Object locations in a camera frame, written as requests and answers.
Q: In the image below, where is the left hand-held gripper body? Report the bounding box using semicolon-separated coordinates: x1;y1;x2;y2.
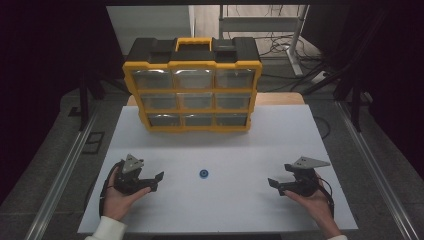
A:
113;153;158;196

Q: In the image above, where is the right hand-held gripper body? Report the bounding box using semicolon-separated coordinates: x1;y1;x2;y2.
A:
281;156;331;198

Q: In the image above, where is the yellow black organizer cabinet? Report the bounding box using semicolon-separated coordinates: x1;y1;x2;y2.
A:
121;36;264;134

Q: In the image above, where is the person's right hand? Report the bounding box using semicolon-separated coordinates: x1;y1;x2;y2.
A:
284;174;335;228

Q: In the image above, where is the person's left hand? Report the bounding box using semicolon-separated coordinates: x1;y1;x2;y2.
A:
102;167;152;222

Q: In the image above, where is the white table board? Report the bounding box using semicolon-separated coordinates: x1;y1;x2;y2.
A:
77;104;360;235

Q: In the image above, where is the wooden table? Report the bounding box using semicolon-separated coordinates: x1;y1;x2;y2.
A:
126;92;306;107

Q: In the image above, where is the black metal stand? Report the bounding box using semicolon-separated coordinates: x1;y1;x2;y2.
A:
67;71;132;132
332;64;369;133

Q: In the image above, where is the grid of clear drawers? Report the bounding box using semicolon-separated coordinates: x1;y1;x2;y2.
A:
130;68;256;128

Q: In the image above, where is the white power strip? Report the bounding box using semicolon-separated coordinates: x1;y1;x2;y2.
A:
310;70;330;85

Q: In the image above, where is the dark curtain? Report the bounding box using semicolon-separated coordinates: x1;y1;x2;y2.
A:
0;0;125;204
300;0;424;183

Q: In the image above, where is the white cabinet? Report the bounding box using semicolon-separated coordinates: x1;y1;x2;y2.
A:
106;4;196;56

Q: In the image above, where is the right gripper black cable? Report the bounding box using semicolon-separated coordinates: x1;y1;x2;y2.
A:
316;177;336;220

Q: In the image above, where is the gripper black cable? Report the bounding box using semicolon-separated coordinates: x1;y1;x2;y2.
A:
98;161;122;218
316;177;336;220

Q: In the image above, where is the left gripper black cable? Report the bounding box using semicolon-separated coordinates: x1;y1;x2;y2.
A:
98;161;122;218

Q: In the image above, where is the black floor frame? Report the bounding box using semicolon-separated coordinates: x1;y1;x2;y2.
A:
81;131;106;155

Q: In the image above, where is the black floor cable loop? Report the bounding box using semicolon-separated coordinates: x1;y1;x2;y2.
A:
313;114;332;141

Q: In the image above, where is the aluminium floor rail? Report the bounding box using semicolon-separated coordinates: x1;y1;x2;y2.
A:
24;108;102;240
334;99;424;240

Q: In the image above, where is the tangle of floor cables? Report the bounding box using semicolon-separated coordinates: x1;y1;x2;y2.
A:
255;31;336;94

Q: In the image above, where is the white metal desk frame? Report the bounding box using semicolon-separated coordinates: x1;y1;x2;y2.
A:
217;4;312;78

